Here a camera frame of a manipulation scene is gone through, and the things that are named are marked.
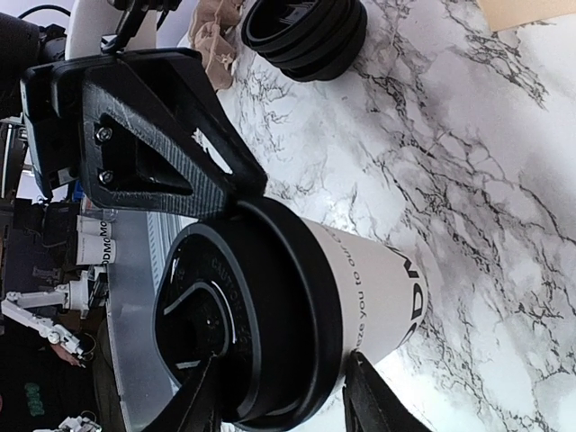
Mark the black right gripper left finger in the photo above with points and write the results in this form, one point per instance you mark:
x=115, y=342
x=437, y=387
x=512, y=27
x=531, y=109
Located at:
x=197, y=406

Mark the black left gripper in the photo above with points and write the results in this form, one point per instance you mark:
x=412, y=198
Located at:
x=53, y=102

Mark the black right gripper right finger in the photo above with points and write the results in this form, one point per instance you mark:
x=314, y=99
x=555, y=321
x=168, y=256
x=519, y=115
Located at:
x=370, y=404

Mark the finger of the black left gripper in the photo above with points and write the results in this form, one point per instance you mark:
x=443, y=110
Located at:
x=154, y=128

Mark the white paper coffee cup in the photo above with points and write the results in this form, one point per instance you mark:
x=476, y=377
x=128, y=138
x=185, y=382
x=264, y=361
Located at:
x=383, y=294

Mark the black coffee cup lid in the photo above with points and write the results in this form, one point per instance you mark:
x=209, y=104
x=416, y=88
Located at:
x=255, y=292

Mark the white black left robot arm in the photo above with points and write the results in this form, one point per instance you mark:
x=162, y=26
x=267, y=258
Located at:
x=95, y=28

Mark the brown paper takeout bag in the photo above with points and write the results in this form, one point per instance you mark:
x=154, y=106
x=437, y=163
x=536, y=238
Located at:
x=506, y=14

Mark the brown cardboard cup carrier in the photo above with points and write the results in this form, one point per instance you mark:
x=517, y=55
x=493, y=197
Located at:
x=210, y=22

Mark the stack of black cup lids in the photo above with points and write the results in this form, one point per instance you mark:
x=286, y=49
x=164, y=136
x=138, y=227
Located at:
x=306, y=40

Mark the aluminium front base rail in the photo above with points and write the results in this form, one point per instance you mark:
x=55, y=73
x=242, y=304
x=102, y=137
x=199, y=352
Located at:
x=143, y=240

